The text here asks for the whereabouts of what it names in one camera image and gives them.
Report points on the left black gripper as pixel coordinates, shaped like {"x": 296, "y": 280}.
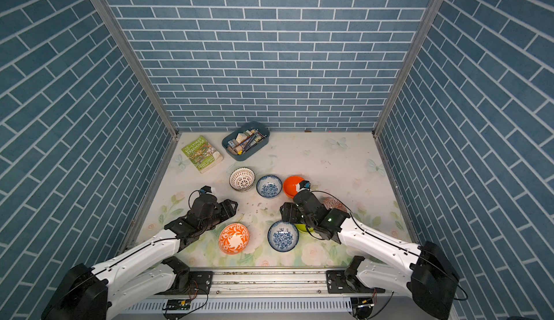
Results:
{"x": 231, "y": 212}

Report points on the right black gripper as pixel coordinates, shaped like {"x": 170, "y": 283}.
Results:
{"x": 291, "y": 217}

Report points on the lime green plastic bowl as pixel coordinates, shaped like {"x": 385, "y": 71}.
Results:
{"x": 302, "y": 228}

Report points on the large blue floral bowl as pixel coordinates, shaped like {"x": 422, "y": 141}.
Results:
{"x": 283, "y": 236}

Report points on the orange plastic bowl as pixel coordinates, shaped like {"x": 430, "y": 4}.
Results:
{"x": 290, "y": 186}

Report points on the maroon patterned white bowl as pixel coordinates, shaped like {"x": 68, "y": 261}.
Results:
{"x": 242, "y": 179}

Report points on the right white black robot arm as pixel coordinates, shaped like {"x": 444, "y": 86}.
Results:
{"x": 421, "y": 271}

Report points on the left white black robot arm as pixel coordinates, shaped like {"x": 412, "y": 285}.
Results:
{"x": 106, "y": 289}

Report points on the orange floral bowl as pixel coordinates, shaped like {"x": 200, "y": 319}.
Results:
{"x": 234, "y": 238}

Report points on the small blue floral bowl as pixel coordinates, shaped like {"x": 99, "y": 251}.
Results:
{"x": 269, "y": 186}

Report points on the red geometric patterned bowl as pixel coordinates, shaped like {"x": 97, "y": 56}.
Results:
{"x": 332, "y": 203}

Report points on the green paperback book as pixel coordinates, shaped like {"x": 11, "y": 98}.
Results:
{"x": 202, "y": 154}

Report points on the teal plastic bin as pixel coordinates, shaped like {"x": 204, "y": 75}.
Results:
{"x": 246, "y": 140}

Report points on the left circuit board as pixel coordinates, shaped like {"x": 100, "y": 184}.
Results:
{"x": 177, "y": 305}

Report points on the circuit board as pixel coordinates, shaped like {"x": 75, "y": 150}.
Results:
{"x": 362, "y": 308}
{"x": 177, "y": 305}

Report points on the right circuit board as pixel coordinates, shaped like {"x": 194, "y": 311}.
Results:
{"x": 362, "y": 308}

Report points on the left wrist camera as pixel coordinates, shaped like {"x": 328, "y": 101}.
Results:
{"x": 205, "y": 190}

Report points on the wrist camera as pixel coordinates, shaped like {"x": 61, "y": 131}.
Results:
{"x": 205, "y": 190}
{"x": 304, "y": 185}

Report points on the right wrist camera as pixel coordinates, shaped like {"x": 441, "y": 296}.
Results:
{"x": 304, "y": 185}

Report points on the aluminium mounting rail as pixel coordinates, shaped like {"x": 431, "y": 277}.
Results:
{"x": 245, "y": 283}

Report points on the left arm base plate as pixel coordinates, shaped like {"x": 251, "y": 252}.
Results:
{"x": 191, "y": 283}

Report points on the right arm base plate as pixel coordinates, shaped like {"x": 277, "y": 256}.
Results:
{"x": 339, "y": 283}

